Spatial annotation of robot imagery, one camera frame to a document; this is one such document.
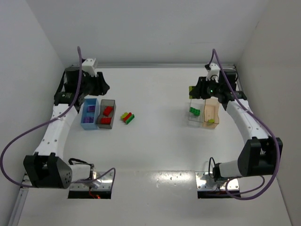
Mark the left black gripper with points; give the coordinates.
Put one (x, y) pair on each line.
(97, 84)

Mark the light blue plastic container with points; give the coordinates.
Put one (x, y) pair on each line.
(87, 102)

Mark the red green lego pile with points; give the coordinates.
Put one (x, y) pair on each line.
(127, 117)

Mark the smoky grey plastic container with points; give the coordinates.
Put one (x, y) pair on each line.
(103, 104)

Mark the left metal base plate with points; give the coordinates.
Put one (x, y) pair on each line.
(100, 189)

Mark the orange translucent plastic container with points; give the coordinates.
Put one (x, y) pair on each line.
(211, 111)

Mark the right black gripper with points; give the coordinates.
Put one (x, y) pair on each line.
(202, 87)

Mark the metal base plate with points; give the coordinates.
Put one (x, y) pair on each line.
(100, 189)
(207, 188)

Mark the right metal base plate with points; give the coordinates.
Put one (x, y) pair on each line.
(207, 188)

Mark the clear plastic container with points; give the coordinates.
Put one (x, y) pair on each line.
(194, 120)

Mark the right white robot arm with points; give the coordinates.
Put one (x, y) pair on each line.
(259, 154)

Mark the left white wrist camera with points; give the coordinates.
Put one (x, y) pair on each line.
(89, 66)

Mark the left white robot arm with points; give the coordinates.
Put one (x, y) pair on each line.
(46, 167)

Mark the purple round lego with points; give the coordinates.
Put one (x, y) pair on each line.
(88, 120)
(91, 108)

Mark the green lego plate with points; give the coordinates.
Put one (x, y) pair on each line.
(195, 111)

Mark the lime green lego brick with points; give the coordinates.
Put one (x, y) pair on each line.
(190, 89)

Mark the red lego brick front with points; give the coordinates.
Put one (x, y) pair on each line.
(105, 121)

